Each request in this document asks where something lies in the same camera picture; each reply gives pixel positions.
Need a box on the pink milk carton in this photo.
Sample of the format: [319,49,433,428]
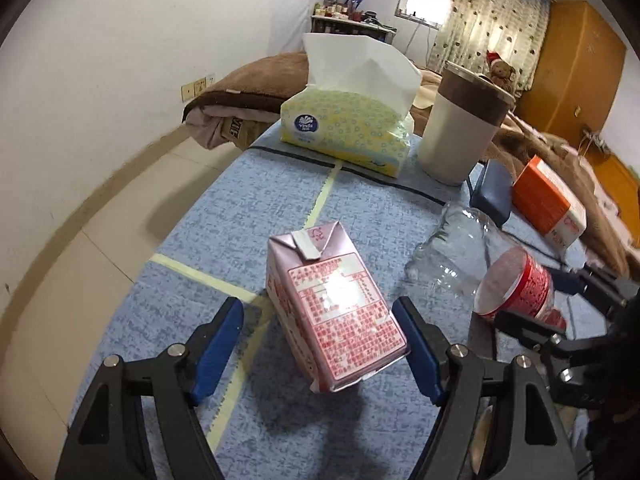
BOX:
[266,221,409,393]

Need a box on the clear plastic bottle red cap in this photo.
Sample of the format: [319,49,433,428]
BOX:
[406,203,567,332]

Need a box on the blue patterned table cloth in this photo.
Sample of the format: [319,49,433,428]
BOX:
[67,119,601,480]

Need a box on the orange white carton box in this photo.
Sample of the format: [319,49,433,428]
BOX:
[512,156,587,252]

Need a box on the wooden bed with headboard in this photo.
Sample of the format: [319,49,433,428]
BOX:
[578,129,639,249]

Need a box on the dark blue glasses case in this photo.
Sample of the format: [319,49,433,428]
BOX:
[470,159,513,228]

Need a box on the beige brown tumbler cup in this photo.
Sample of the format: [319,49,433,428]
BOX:
[418,62,515,185]

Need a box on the brown teddy bear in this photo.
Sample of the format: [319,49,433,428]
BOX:
[486,51,516,96]

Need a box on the wooden wardrobe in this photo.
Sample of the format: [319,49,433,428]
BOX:
[515,1,627,148]

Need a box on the brown fleece blanket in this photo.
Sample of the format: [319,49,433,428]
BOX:
[183,41,639,278]

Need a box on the yellow green tissue pack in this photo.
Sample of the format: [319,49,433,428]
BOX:
[280,32,422,178]

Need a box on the heart patterned curtain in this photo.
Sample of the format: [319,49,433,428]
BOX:
[427,0,551,96]

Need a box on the shelf with clutter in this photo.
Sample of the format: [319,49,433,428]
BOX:
[310,0,397,44]

